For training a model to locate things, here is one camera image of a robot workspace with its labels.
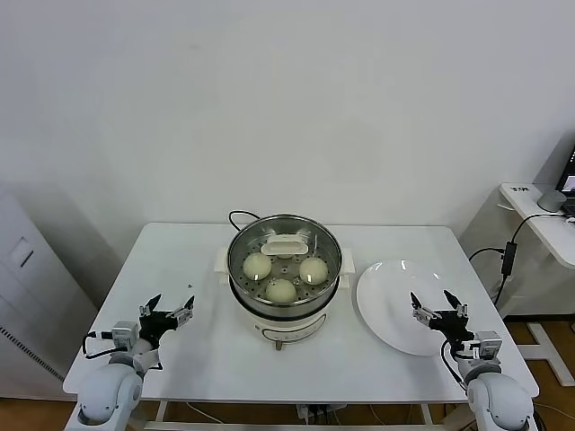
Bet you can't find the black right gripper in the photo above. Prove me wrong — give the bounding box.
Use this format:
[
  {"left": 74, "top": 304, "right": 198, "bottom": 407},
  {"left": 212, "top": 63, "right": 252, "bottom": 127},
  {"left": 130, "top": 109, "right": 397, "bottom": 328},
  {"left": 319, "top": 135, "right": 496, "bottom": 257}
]
[{"left": 410, "top": 289, "right": 473, "bottom": 349}]

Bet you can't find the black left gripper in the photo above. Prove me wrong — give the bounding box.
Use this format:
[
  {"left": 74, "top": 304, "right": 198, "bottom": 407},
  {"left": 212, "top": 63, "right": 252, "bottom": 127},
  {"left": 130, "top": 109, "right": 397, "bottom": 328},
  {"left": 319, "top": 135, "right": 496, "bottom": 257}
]
[{"left": 138, "top": 294, "right": 197, "bottom": 349}]

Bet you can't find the glass lid cream handle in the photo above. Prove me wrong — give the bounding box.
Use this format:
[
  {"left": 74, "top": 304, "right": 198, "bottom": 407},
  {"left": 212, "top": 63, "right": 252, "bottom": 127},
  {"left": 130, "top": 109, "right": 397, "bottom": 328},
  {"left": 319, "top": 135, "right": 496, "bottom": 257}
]
[{"left": 226, "top": 214, "right": 343, "bottom": 311}]

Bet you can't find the perforated steel steamer basket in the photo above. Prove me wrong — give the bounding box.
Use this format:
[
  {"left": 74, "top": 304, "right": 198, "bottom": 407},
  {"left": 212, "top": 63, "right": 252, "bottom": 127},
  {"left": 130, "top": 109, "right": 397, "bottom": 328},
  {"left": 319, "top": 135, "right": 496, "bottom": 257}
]
[{"left": 226, "top": 214, "right": 343, "bottom": 321}]

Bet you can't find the white round plate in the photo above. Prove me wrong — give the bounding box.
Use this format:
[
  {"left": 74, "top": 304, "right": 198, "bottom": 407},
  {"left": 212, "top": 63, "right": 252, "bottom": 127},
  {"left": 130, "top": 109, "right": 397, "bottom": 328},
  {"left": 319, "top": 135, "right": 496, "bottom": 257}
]
[{"left": 355, "top": 259, "right": 467, "bottom": 357}]

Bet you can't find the white table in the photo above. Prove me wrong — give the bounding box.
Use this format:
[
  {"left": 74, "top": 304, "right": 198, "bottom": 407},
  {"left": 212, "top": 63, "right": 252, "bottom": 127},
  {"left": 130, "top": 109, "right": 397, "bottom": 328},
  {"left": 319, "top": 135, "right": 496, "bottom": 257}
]
[{"left": 61, "top": 222, "right": 540, "bottom": 431}]

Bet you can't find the cream electric cooker base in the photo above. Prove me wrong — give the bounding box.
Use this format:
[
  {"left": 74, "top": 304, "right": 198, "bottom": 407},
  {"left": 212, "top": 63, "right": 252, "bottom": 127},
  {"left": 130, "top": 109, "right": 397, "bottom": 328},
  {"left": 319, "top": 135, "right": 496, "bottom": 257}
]
[{"left": 214, "top": 245, "right": 356, "bottom": 351}]

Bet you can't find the white side desk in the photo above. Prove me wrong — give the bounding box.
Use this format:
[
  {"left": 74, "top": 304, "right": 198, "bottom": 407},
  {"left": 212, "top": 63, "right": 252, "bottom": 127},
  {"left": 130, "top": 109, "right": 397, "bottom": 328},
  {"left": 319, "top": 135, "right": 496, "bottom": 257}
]
[{"left": 497, "top": 181, "right": 575, "bottom": 387}]

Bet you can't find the grey metal cabinet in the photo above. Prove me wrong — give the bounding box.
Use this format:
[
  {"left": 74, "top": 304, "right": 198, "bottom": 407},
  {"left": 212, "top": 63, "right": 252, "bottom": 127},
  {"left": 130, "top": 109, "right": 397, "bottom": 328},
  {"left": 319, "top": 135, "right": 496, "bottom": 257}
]
[{"left": 0, "top": 179, "right": 101, "bottom": 400}]

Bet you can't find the grey desk stand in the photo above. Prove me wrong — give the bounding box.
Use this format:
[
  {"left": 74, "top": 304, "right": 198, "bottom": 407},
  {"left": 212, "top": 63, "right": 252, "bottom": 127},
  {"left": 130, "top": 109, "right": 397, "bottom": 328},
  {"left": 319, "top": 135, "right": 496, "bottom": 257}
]
[{"left": 532, "top": 132, "right": 575, "bottom": 213}]

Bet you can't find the black laptop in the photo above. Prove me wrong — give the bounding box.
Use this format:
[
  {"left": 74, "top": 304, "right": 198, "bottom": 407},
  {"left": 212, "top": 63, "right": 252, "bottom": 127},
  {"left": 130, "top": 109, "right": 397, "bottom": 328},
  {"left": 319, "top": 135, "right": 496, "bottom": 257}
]
[{"left": 554, "top": 141, "right": 575, "bottom": 199}]

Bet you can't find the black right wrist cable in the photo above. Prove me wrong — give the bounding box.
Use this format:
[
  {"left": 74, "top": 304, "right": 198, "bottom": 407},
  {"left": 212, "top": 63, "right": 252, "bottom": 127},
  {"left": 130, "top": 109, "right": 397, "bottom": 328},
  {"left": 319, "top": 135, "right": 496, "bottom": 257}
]
[{"left": 438, "top": 339, "right": 471, "bottom": 392}]

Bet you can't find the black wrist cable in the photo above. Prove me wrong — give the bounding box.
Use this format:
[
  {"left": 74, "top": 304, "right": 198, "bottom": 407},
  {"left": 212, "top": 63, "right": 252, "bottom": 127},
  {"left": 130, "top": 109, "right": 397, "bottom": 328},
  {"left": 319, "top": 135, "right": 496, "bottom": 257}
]
[
  {"left": 438, "top": 339, "right": 471, "bottom": 392},
  {"left": 82, "top": 330, "right": 118, "bottom": 360}
]

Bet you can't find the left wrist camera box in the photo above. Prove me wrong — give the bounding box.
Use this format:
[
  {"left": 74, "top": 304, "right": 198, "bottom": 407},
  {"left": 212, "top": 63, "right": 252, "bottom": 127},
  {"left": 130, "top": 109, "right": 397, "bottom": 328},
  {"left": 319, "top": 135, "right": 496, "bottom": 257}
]
[{"left": 103, "top": 321, "right": 139, "bottom": 352}]

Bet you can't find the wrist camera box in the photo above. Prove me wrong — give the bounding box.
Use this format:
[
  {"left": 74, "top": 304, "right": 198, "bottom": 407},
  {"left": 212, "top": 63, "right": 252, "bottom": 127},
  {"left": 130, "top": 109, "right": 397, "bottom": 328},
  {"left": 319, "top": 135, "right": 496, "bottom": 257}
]
[
  {"left": 103, "top": 321, "right": 139, "bottom": 352},
  {"left": 466, "top": 330, "right": 503, "bottom": 361}
]

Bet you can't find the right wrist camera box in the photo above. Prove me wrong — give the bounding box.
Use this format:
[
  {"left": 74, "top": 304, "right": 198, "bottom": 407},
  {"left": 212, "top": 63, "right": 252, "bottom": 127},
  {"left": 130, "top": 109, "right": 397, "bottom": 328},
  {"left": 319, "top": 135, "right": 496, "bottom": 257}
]
[{"left": 466, "top": 330, "right": 503, "bottom": 361}]

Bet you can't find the black adapter cable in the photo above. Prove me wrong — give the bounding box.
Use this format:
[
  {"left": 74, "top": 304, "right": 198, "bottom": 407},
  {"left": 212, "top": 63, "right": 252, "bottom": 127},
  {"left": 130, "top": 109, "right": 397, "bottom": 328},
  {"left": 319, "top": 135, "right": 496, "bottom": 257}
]
[{"left": 468, "top": 213, "right": 575, "bottom": 306}]

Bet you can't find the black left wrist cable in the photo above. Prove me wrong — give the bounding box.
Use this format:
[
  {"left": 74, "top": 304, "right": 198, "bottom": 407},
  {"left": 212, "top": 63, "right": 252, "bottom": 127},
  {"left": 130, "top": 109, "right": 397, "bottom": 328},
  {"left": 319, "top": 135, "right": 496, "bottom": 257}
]
[{"left": 82, "top": 330, "right": 118, "bottom": 360}]

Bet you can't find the black cooker power cord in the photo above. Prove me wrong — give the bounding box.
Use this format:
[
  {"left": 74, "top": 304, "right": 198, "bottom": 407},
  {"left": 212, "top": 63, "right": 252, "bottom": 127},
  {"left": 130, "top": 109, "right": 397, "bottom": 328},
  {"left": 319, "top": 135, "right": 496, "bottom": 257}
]
[{"left": 227, "top": 209, "right": 270, "bottom": 234}]

